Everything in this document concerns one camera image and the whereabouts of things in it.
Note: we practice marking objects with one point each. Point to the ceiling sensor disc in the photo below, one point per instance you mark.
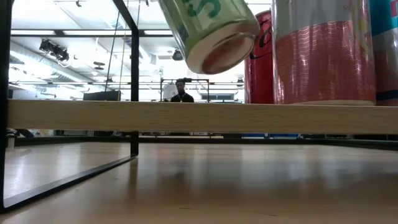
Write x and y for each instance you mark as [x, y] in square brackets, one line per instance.
[99, 63]

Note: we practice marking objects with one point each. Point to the black background monitor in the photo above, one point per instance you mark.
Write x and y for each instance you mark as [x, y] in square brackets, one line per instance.
[102, 96]

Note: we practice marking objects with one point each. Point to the white and pink Spindrift can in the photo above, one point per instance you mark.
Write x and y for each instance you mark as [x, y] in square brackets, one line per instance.
[323, 62]

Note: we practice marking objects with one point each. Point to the pale green soda can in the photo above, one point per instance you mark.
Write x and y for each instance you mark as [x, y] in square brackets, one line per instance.
[211, 31]

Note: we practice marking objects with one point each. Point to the person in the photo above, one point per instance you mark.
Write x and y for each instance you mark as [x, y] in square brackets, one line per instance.
[182, 96]

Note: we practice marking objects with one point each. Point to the blue and silver can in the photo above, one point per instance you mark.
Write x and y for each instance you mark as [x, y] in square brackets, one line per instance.
[387, 37]

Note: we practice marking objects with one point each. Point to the blue storage bin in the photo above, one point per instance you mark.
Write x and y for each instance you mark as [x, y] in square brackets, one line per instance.
[270, 136]

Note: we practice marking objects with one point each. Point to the black ceiling camera cluster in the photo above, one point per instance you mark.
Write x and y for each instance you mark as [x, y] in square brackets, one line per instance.
[54, 50]

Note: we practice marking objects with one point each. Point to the black aluminium table frame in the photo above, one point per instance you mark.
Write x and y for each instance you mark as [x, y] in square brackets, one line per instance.
[280, 141]

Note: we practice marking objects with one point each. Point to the red Coca-Cola can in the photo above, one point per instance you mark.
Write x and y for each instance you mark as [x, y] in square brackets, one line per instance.
[259, 62]

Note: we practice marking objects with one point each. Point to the round black ceiling camera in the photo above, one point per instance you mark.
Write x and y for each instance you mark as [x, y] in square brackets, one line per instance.
[177, 55]

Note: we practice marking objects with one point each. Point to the wooden shelf with black frame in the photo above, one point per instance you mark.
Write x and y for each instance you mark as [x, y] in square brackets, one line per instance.
[217, 118]

